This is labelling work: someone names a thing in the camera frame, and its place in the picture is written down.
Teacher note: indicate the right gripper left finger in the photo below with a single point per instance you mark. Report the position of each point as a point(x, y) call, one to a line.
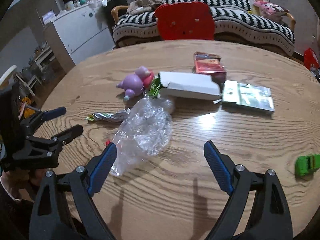
point(51, 217)

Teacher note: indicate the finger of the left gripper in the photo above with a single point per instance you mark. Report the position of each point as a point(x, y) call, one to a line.
point(65, 137)
point(32, 123)

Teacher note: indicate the silver green foil wrapper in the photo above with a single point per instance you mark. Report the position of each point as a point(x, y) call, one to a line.
point(109, 117)

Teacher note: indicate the green toy car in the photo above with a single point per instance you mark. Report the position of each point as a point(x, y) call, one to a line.
point(307, 164)

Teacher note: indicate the clear plastic bag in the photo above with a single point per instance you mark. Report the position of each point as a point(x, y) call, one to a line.
point(143, 134)

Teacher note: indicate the purple plush toy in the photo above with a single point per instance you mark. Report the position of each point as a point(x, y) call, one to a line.
point(135, 84)

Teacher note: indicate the green silver packet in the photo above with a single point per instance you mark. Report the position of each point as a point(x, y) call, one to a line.
point(248, 96)

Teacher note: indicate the white cardboard box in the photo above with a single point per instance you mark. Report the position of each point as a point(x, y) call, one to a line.
point(189, 85)

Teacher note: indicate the dark red snack packet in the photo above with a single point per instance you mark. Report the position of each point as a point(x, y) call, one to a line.
point(209, 64)

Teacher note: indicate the person's left hand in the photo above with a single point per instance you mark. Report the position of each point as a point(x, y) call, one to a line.
point(15, 181)

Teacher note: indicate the white drawer cabinet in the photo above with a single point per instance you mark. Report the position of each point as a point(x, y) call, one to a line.
point(78, 34)

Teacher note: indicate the beige plush on sofa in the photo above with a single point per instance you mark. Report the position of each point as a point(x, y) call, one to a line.
point(142, 6)

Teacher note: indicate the black white striped sofa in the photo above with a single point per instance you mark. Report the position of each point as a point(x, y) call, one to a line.
point(252, 21)

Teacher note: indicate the red bag on floor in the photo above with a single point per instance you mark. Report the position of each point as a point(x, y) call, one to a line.
point(310, 60)

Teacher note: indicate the red bear-shaped chair back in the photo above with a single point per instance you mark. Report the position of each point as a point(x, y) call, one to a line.
point(185, 21)

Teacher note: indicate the pink cushion on sofa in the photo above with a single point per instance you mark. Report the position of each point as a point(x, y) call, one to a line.
point(268, 10)

